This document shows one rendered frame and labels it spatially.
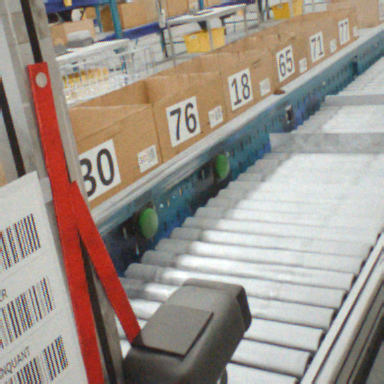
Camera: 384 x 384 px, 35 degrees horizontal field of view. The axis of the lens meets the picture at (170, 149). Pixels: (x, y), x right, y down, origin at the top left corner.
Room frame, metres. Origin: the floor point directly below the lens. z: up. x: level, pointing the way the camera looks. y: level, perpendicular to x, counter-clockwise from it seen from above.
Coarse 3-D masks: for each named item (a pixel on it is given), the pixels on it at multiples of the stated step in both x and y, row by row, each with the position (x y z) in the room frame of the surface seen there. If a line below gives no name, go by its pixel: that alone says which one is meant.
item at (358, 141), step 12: (300, 132) 1.85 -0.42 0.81; (312, 132) 1.83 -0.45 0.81; (324, 132) 1.80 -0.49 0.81; (336, 132) 1.78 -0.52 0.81; (348, 132) 1.76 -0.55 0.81; (360, 132) 1.74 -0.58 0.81; (372, 132) 1.72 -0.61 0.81; (276, 144) 1.90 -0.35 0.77; (288, 144) 1.87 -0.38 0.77; (300, 144) 1.85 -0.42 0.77; (312, 144) 1.83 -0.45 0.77; (324, 144) 1.81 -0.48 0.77; (336, 144) 1.78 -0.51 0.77; (348, 144) 1.76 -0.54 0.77; (360, 144) 1.74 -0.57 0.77; (372, 144) 1.72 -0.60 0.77
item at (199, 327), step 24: (192, 288) 0.47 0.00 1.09; (216, 288) 0.46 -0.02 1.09; (240, 288) 0.46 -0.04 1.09; (168, 312) 0.44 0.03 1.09; (192, 312) 0.43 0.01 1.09; (216, 312) 0.43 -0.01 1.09; (240, 312) 0.44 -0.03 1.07; (144, 336) 0.41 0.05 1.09; (168, 336) 0.41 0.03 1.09; (192, 336) 0.40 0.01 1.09; (216, 336) 0.41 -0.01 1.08; (240, 336) 0.44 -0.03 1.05; (144, 360) 0.39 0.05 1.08; (168, 360) 0.39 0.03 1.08; (192, 360) 0.39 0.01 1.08; (216, 360) 0.40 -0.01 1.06
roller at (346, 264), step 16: (160, 240) 1.35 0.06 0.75; (176, 240) 1.33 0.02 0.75; (208, 256) 1.25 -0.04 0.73; (224, 256) 1.23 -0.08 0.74; (240, 256) 1.21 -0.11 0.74; (256, 256) 1.19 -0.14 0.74; (272, 256) 1.17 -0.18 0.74; (288, 256) 1.16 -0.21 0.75; (304, 256) 1.14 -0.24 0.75; (320, 256) 1.13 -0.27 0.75; (336, 256) 1.11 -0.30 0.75; (352, 272) 1.07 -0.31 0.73
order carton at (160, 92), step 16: (144, 80) 2.01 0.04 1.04; (160, 80) 1.98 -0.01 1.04; (176, 80) 1.94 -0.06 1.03; (192, 80) 1.91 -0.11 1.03; (208, 80) 1.79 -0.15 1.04; (112, 96) 1.86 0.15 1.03; (128, 96) 1.93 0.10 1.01; (144, 96) 2.00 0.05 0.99; (160, 96) 1.99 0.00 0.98; (176, 96) 1.63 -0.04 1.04; (192, 96) 1.69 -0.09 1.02; (208, 96) 1.77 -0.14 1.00; (160, 112) 1.56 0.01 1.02; (208, 112) 1.76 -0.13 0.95; (224, 112) 1.84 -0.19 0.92; (160, 128) 1.54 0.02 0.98; (208, 128) 1.75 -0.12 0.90; (160, 144) 1.54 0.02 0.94; (192, 144) 1.66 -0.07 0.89
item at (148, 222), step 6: (144, 210) 1.32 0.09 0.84; (150, 210) 1.33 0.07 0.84; (144, 216) 1.30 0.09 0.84; (150, 216) 1.32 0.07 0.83; (156, 216) 1.34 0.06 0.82; (144, 222) 1.30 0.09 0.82; (150, 222) 1.31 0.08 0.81; (156, 222) 1.34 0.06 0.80; (144, 228) 1.30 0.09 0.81; (150, 228) 1.31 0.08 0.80; (156, 228) 1.33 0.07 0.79; (144, 234) 1.30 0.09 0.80; (150, 234) 1.31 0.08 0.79
